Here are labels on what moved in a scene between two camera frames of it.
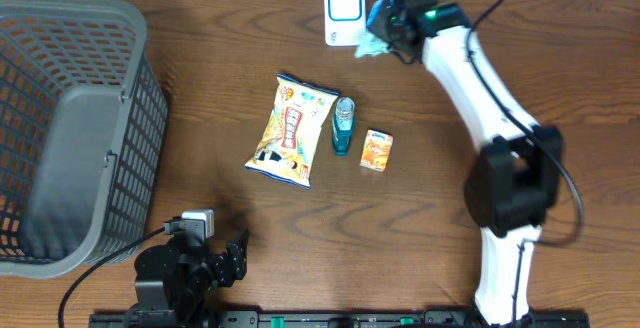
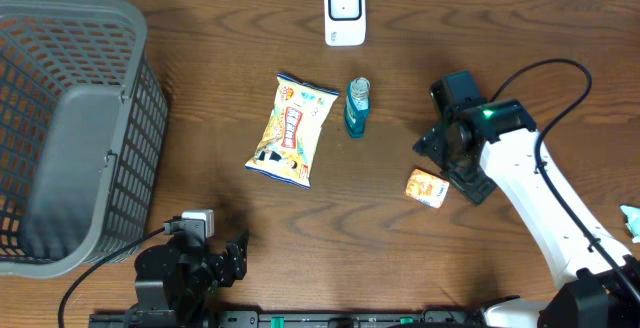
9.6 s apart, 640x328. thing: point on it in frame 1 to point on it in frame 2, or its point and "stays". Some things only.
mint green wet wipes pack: (370, 45) to (632, 215)
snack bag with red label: (287, 145) stays
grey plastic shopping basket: (83, 130) stays
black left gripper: (235, 257) stays
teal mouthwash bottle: (342, 125) to (358, 107)
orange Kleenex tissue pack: (376, 150) to (427, 187)
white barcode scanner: (345, 22) stays
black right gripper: (375, 24) to (475, 185)
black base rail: (187, 318) stays
